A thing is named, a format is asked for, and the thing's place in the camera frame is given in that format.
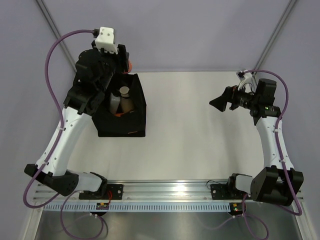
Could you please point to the clear amber soap bottle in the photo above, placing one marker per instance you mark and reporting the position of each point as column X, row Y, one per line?
column 114, row 102

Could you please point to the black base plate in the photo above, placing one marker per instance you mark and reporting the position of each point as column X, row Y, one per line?
column 222, row 192
column 113, row 191

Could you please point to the orange blue pump bottle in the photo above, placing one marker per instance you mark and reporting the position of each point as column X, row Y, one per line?
column 120, row 114

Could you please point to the left aluminium corner post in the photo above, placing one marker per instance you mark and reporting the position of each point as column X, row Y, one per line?
column 44, row 10

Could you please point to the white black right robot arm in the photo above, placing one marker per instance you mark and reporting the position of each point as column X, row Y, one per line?
column 278, row 182

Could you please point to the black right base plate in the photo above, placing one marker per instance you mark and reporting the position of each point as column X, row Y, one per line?
column 222, row 192

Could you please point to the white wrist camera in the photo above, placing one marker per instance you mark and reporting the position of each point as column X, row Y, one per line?
column 105, row 40
column 245, row 77

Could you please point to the beige pump bottle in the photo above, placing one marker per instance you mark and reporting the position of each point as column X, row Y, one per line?
column 126, row 102

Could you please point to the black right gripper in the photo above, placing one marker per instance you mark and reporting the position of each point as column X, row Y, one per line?
column 231, row 95

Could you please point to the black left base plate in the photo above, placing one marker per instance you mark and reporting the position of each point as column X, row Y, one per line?
column 113, row 191

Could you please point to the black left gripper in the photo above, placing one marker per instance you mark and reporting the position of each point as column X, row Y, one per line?
column 120, row 58

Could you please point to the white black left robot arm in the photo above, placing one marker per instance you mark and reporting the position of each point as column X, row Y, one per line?
column 94, row 70

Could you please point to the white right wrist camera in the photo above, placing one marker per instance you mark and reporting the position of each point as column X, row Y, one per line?
column 245, row 77

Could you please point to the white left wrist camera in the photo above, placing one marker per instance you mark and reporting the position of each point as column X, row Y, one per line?
column 105, row 40

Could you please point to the orange blue spray bottle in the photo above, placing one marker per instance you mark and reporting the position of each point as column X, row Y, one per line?
column 130, row 66

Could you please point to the right aluminium corner post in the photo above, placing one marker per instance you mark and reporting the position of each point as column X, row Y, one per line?
column 276, row 32

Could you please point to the black canvas bag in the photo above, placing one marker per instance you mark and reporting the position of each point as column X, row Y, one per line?
column 133, row 123

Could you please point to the white slotted cable duct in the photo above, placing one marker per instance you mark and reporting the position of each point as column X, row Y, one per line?
column 140, row 207

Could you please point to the aluminium corner post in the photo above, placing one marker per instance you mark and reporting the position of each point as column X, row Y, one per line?
column 276, row 32
column 44, row 10

